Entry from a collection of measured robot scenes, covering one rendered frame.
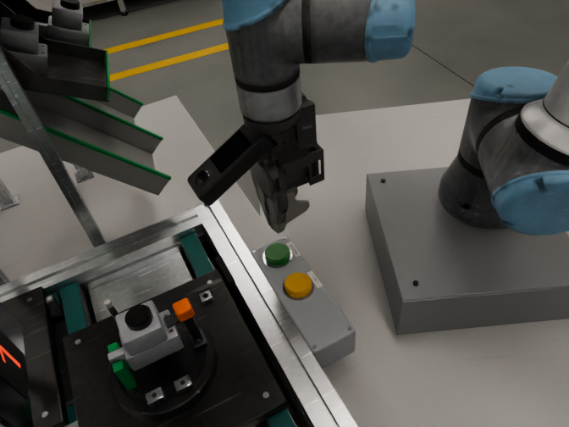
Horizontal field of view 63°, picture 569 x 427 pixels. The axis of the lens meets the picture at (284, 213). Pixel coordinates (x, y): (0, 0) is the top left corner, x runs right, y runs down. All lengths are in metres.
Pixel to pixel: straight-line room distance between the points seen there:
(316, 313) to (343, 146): 0.53
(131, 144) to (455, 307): 0.64
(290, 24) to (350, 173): 0.60
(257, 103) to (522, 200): 0.32
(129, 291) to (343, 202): 0.45
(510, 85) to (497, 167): 0.13
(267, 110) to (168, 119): 0.79
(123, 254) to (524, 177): 0.61
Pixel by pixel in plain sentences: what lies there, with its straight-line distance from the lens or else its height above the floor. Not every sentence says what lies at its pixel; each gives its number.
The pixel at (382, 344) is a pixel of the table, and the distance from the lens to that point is 0.78.
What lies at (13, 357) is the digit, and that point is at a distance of 0.47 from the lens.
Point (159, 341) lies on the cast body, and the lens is 0.58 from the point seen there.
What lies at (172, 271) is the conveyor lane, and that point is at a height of 0.92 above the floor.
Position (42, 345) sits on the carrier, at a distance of 0.77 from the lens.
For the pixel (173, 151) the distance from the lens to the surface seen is 1.19.
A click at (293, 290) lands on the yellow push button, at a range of 0.70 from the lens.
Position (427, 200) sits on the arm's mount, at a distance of 0.85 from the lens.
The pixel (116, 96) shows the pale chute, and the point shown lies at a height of 1.05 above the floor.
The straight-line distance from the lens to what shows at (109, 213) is 1.07.
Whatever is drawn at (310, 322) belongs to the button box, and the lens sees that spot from 0.68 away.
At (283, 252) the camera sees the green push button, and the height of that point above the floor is 0.97.
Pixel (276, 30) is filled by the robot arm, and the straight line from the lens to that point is 0.49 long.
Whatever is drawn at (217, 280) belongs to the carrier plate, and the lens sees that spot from 0.73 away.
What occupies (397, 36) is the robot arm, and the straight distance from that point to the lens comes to 0.50.
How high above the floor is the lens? 1.54
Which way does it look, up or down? 45 degrees down
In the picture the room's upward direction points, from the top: 7 degrees counter-clockwise
